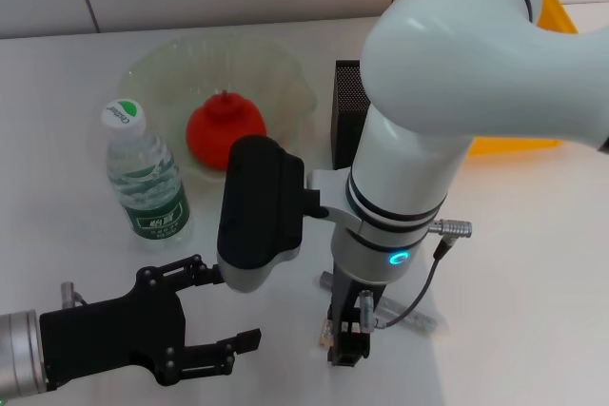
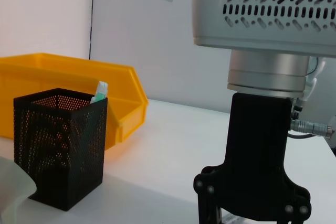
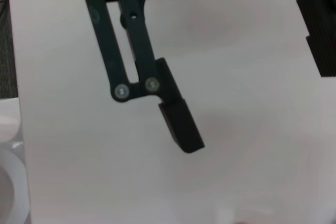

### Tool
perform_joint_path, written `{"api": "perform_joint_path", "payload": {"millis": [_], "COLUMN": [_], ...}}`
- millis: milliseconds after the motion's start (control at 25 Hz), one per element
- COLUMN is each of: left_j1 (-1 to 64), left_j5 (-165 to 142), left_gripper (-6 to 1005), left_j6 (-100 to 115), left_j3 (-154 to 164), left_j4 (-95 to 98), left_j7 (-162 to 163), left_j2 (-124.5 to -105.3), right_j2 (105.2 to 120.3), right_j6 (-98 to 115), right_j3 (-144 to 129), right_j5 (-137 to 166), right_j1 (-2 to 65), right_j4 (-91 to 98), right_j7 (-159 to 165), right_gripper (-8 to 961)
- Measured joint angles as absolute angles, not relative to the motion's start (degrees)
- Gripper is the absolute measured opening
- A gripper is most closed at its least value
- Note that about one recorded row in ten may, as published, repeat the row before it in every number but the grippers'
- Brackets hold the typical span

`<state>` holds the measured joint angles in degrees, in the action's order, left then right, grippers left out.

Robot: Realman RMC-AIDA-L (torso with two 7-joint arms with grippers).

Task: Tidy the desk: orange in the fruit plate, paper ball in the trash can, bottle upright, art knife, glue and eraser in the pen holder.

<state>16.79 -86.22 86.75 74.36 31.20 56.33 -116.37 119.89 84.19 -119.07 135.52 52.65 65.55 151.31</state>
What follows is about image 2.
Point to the green utility knife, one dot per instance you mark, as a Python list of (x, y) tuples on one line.
[(101, 93)]

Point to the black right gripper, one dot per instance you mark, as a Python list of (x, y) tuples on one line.
[(257, 155)]

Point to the black mesh pen holder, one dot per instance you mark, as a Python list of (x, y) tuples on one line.
[(60, 150)]

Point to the yellow plastic bin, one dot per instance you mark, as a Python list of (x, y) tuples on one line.
[(65, 72)]

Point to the green glass fruit plate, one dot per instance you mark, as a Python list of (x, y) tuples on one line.
[(13, 182)]

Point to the dark blue furniture edge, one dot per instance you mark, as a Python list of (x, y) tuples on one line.
[(334, 145)]

